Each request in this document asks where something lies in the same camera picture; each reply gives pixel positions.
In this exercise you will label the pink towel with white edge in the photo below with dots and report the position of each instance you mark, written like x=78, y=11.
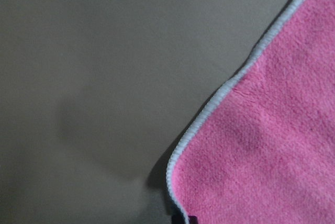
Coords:
x=262, y=148

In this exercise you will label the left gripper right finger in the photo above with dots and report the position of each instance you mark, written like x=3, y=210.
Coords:
x=192, y=220

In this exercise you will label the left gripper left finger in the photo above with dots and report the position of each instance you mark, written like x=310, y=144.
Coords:
x=176, y=217

